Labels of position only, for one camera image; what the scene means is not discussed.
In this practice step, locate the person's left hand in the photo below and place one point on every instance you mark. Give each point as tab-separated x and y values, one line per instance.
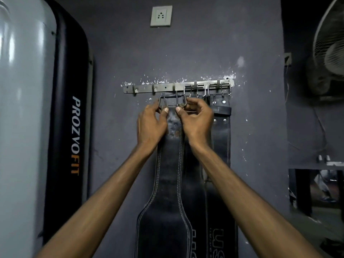
150	128

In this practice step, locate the person's right hand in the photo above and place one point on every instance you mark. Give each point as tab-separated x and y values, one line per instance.
199	123

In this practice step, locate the black USI belt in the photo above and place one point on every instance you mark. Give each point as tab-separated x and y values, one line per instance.
196	198
221	137

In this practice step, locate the metal wall hooks rack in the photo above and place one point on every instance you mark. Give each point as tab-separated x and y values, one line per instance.
142	88

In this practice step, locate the black leather belt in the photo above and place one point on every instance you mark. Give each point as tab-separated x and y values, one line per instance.
169	171

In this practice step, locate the person's right forearm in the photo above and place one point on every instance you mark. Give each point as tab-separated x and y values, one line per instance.
242	206

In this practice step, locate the person's left forearm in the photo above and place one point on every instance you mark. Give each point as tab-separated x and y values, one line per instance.
102	206

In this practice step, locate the grey weight stack cover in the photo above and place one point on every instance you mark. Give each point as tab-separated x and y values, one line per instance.
21	104

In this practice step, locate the fan wall socket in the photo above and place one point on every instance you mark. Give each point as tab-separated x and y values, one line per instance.
287	59

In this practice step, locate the white wall socket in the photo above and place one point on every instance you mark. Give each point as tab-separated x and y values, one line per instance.
161	16

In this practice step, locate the dark wall mirror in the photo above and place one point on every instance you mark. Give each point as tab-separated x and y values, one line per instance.
303	190

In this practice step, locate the white wall fan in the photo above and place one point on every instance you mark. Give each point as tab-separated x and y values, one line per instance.
330	45

